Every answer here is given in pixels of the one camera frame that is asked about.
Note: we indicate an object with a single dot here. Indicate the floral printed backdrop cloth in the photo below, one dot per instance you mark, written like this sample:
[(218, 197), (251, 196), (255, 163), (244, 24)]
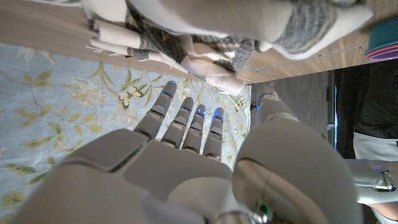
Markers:
[(46, 109)]

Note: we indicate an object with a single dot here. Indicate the person in black shirt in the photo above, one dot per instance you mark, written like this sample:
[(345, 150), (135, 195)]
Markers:
[(373, 99)]

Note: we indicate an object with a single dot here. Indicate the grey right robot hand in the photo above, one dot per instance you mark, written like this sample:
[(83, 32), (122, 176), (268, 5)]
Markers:
[(171, 171)]

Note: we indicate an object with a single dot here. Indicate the purple teal stacked cups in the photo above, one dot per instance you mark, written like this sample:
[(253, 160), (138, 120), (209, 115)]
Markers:
[(384, 37)]

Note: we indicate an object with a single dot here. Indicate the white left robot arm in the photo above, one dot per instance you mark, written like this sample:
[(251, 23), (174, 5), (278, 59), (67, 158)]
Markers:
[(370, 183)]

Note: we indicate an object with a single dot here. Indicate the beige plaid fringed scarf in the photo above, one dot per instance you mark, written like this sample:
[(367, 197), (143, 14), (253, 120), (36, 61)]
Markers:
[(217, 18)]

